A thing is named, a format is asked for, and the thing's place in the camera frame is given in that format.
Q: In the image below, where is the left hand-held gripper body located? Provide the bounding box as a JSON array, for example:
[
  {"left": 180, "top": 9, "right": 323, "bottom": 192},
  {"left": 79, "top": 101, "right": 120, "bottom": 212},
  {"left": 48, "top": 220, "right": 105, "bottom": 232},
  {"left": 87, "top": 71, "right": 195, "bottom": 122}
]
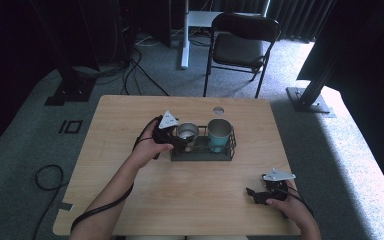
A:
[{"left": 151, "top": 109, "right": 184, "bottom": 151}]

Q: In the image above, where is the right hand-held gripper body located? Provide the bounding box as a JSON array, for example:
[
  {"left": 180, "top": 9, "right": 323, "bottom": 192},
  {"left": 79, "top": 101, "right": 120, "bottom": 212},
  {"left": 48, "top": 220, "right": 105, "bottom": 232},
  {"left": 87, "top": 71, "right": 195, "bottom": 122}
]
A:
[{"left": 261, "top": 167, "right": 297, "bottom": 202}]

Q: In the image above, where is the silver metal cup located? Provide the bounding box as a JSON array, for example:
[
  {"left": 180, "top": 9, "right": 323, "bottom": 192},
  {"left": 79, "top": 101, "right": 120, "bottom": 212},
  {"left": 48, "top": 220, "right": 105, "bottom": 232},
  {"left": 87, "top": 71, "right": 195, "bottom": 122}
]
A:
[{"left": 175, "top": 122, "right": 201, "bottom": 153}]

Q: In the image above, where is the black wire basket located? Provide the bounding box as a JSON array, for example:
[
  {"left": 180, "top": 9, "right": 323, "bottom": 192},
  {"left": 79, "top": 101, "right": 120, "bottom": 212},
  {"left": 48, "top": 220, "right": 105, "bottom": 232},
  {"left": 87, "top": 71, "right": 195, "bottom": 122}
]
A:
[{"left": 169, "top": 124, "right": 237, "bottom": 163}]

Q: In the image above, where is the teal metal cup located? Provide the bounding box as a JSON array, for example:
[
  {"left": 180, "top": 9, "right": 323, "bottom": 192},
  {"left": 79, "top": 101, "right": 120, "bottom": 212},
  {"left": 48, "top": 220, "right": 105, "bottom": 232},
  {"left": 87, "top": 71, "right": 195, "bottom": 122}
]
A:
[{"left": 206, "top": 118, "right": 234, "bottom": 154}]

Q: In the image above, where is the person's right hand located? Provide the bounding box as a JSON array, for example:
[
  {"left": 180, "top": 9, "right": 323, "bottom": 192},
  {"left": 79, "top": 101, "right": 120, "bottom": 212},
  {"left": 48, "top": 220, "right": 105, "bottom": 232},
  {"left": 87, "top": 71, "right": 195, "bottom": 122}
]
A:
[{"left": 265, "top": 180, "right": 311, "bottom": 230}]

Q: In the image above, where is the person's left hand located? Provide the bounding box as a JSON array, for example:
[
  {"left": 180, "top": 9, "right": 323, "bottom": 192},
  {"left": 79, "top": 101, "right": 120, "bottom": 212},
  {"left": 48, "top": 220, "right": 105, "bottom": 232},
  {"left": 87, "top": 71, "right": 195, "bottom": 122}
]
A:
[{"left": 130, "top": 120, "right": 175, "bottom": 172}]

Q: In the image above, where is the black metal stand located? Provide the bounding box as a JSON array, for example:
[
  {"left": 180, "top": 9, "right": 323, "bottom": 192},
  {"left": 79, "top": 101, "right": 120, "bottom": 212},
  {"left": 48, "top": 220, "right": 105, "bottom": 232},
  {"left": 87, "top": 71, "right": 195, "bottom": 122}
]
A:
[
  {"left": 285, "top": 0, "right": 351, "bottom": 115},
  {"left": 29, "top": 0, "right": 98, "bottom": 107}
]

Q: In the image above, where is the black folding chair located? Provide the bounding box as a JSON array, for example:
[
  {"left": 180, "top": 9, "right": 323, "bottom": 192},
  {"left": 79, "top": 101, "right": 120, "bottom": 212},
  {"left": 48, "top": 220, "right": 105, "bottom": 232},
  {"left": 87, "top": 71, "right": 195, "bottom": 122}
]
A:
[{"left": 202, "top": 12, "right": 282, "bottom": 99}]

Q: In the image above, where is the dark curtain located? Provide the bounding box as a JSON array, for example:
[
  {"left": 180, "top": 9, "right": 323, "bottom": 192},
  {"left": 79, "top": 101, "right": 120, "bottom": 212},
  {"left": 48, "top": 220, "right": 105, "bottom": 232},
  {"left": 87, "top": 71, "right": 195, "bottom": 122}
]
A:
[{"left": 213, "top": 0, "right": 335, "bottom": 44}]

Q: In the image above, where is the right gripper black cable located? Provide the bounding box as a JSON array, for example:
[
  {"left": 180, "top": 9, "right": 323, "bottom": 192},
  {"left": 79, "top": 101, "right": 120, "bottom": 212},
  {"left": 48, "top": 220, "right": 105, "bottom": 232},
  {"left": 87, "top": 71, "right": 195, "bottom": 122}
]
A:
[{"left": 274, "top": 185, "right": 315, "bottom": 220}]

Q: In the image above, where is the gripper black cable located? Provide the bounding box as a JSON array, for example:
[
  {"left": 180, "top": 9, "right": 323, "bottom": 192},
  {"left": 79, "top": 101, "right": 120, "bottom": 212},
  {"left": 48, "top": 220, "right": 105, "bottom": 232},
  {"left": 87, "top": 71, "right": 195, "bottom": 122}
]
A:
[
  {"left": 274, "top": 185, "right": 315, "bottom": 220},
  {"left": 69, "top": 115, "right": 164, "bottom": 234}
]

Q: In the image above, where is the bundle of black floor cables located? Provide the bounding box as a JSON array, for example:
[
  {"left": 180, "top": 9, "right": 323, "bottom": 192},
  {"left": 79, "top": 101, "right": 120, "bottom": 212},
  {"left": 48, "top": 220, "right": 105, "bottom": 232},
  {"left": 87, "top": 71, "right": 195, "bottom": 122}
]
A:
[{"left": 73, "top": 29, "right": 170, "bottom": 98}]

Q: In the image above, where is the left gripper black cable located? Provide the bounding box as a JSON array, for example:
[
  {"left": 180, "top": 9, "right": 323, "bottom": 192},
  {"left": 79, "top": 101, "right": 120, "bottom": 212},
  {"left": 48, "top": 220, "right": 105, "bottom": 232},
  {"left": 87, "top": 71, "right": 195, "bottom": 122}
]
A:
[{"left": 69, "top": 115, "right": 164, "bottom": 234}]

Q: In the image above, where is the black looped floor cable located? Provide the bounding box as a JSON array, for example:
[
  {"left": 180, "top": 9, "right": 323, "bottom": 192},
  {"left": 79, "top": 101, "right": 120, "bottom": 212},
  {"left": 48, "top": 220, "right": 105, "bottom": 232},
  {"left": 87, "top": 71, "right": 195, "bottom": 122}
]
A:
[{"left": 31, "top": 163, "right": 70, "bottom": 240}]

